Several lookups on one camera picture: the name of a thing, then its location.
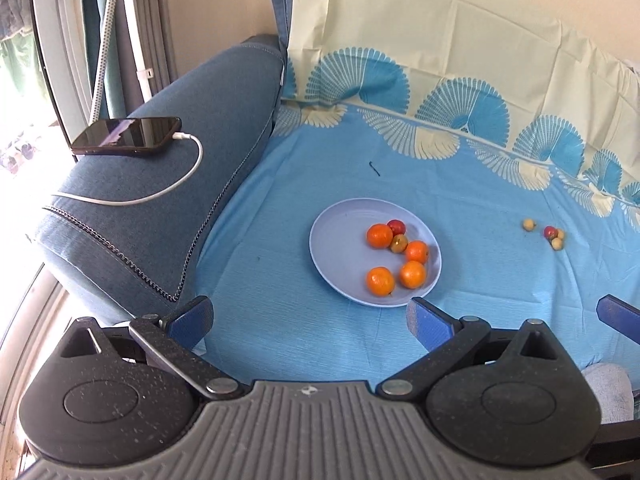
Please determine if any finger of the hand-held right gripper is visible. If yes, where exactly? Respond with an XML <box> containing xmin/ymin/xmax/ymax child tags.
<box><xmin>596</xmin><ymin>294</ymin><xmax>640</xmax><ymax>349</ymax></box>

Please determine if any blue cushion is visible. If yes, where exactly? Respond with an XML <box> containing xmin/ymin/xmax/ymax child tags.
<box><xmin>265</xmin><ymin>0</ymin><xmax>297</xmax><ymax>52</ymax></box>

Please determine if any dotted white strap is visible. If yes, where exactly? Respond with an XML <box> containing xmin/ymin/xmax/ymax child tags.
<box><xmin>89</xmin><ymin>0</ymin><xmax>120</xmax><ymax>124</ymax></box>

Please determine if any small orange tangerine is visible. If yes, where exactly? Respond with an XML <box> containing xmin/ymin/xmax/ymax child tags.
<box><xmin>366</xmin><ymin>223</ymin><xmax>394</xmax><ymax>249</ymax></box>
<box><xmin>366</xmin><ymin>266</ymin><xmax>396</xmax><ymax>296</ymax></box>
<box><xmin>399</xmin><ymin>260</ymin><xmax>428</xmax><ymax>290</ymax></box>
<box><xmin>404</xmin><ymin>240</ymin><xmax>430</xmax><ymax>265</ymax></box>

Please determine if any blue sofa armrest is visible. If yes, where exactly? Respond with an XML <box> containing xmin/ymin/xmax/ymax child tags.
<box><xmin>34</xmin><ymin>34</ymin><xmax>286</xmax><ymax>327</ymax></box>

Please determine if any white window frame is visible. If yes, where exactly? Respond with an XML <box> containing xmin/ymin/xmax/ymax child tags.
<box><xmin>29</xmin><ymin>0</ymin><xmax>97</xmax><ymax>142</ymax></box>

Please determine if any light grey cloth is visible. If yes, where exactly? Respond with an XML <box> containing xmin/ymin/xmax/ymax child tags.
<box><xmin>581</xmin><ymin>362</ymin><xmax>635</xmax><ymax>425</ymax></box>

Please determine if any white charging cable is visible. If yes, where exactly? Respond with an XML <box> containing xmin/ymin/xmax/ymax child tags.
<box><xmin>51</xmin><ymin>131</ymin><xmax>204</xmax><ymax>206</ymax></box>

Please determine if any black smartphone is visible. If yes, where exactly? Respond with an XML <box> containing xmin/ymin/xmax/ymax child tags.
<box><xmin>70</xmin><ymin>116</ymin><xmax>182</xmax><ymax>157</ymax></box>

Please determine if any light blue plate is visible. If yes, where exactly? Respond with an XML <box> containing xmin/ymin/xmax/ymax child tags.
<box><xmin>309</xmin><ymin>197</ymin><xmax>443</xmax><ymax>308</ymax></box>

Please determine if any green hanging cloth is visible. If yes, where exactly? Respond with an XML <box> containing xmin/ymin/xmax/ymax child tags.
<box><xmin>0</xmin><ymin>35</ymin><xmax>48</xmax><ymax>122</ymax></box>

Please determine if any grey curtain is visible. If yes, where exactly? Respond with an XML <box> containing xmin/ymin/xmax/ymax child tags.
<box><xmin>117</xmin><ymin>0</ymin><xmax>179</xmax><ymax>102</ymax></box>

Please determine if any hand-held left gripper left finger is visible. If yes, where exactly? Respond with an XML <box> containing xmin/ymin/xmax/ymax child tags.
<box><xmin>47</xmin><ymin>296</ymin><xmax>244</xmax><ymax>402</ymax></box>

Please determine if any blue printed bedsheet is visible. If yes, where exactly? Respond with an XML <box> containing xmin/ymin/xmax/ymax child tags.
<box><xmin>192</xmin><ymin>0</ymin><xmax>640</xmax><ymax>386</ymax></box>

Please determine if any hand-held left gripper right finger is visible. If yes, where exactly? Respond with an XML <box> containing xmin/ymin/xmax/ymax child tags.
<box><xmin>375</xmin><ymin>297</ymin><xmax>570</xmax><ymax>402</ymax></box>

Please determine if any green curtain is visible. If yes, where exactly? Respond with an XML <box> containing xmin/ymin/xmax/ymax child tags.
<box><xmin>80</xmin><ymin>0</ymin><xmax>129</xmax><ymax>122</ymax></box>

